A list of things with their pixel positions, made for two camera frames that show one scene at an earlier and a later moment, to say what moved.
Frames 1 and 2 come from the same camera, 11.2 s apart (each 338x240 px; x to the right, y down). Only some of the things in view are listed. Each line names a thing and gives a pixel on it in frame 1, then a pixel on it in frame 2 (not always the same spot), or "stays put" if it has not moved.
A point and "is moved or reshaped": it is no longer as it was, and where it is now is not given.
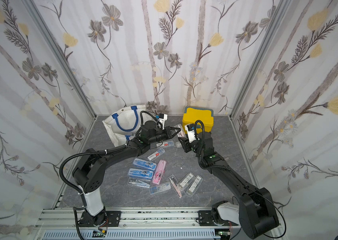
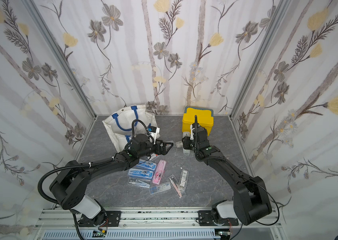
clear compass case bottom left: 140,182 stays put
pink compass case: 159,172 stays put
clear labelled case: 194,186 is moved or reshaped
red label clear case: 160,152 stays put
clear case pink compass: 175,185 stays put
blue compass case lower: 138,173 stays put
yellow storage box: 192,114 stays put
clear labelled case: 185,182 is moved or reshaped
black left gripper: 168,133 → 163,151
